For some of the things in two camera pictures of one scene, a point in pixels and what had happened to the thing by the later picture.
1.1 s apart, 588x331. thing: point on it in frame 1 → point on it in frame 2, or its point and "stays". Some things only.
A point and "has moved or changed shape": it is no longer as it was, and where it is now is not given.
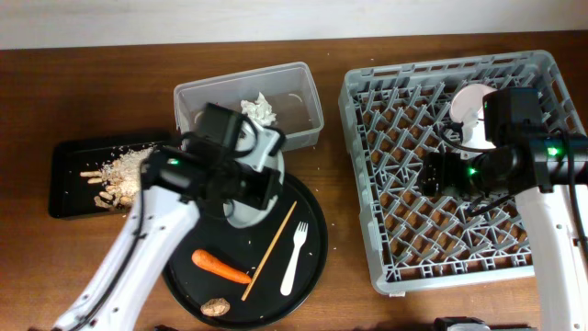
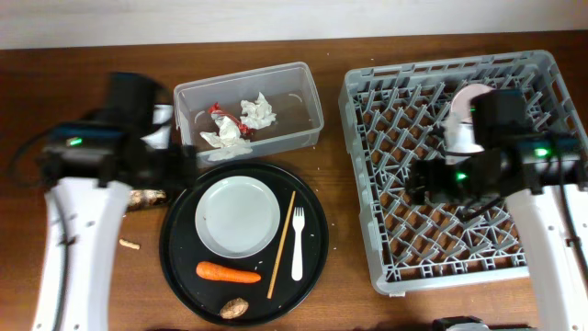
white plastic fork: (299, 235) → (299, 220)
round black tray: (231, 277) stays
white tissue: (261, 109) stays
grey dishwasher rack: (396, 113) stays
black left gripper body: (248, 186) → (185, 170)
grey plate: (250, 216) has moved or changed shape
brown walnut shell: (215, 307) → (233, 308)
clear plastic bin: (283, 97) stays
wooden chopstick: (267, 253) → (281, 245)
